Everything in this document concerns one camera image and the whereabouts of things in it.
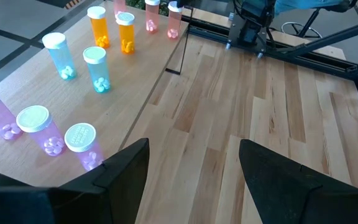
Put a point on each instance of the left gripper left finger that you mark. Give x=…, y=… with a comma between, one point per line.
x=110, y=199

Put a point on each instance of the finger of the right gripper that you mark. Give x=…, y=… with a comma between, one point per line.
x=186, y=3

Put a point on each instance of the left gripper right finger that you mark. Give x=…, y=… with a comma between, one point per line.
x=291, y=199

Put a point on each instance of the pink pill bottle white cap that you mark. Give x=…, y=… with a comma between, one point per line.
x=120, y=6
x=152, y=17
x=174, y=21

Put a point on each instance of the orange pill bottle white cap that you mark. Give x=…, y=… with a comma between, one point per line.
x=99, y=29
x=126, y=35

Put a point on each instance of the teal pill bottle white cap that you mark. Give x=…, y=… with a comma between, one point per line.
x=98, y=73
x=61, y=59

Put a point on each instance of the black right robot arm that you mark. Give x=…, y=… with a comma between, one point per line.
x=250, y=28

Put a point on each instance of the potted green plant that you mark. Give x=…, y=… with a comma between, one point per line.
x=137, y=3

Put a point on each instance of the blue stool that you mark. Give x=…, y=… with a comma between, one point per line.
x=306, y=3

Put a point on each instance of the black mat hazard stripe edge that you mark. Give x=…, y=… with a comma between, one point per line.
x=54, y=2

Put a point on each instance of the black metal rig frame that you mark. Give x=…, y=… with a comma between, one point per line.
x=322, y=62

